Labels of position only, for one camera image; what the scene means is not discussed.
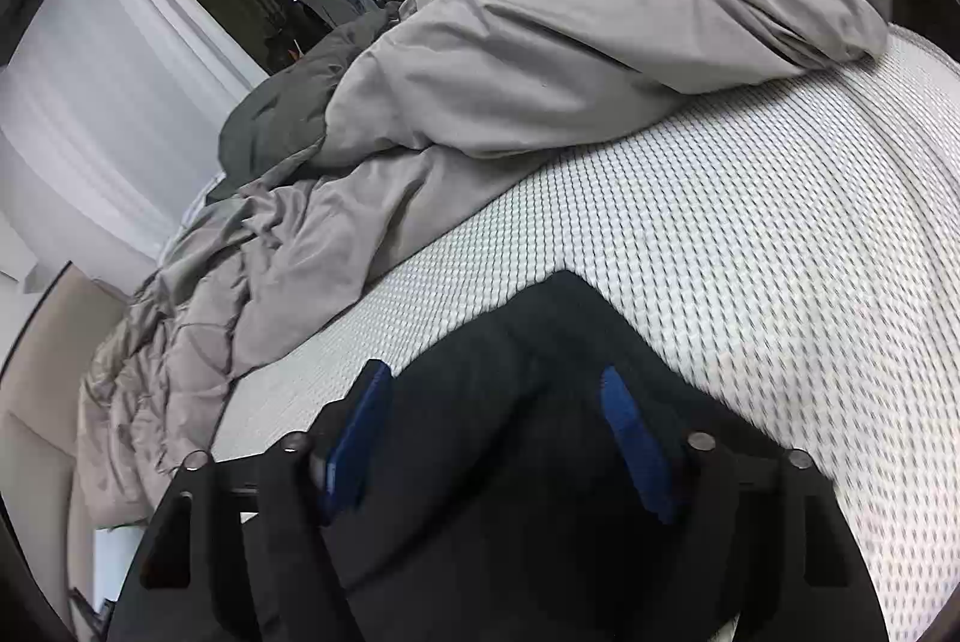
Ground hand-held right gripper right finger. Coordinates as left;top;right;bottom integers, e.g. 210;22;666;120
598;364;893;642

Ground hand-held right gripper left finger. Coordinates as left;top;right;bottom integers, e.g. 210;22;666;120
105;357;395;642

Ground black pants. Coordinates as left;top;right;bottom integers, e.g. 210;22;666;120
315;271;788;642

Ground white textured mattress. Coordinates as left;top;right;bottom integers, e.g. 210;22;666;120
94;23;960;642

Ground beige headboard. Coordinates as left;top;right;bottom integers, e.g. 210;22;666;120
0;259;151;635

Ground grey duvet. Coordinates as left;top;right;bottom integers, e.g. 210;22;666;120
75;0;893;523

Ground white curtain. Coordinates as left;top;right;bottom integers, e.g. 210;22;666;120
0;0;271;253

